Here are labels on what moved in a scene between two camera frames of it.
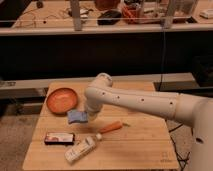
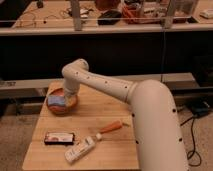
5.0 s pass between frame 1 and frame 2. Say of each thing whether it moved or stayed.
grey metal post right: stayed
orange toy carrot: stayed
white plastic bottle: stayed
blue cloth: moved
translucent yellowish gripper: moved
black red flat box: stayed
